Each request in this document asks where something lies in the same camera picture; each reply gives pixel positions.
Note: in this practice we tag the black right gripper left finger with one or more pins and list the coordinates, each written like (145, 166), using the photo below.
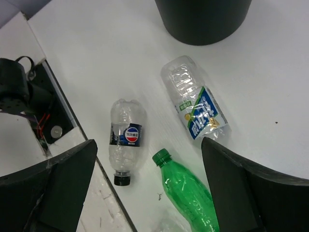
(48, 196)

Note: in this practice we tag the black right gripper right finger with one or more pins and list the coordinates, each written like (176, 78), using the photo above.
(249, 197)

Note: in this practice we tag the black round bin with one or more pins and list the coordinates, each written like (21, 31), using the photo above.
(202, 22)

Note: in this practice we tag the green plastic bottle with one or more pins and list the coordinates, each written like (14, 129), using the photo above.
(187, 193)

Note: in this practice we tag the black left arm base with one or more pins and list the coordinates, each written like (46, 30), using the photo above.
(32, 95)

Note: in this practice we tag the clear bottle blue green label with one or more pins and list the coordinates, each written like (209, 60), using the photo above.
(194, 102)

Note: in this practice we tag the clear bottle dark Pepsi label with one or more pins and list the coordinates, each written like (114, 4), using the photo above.
(126, 138)

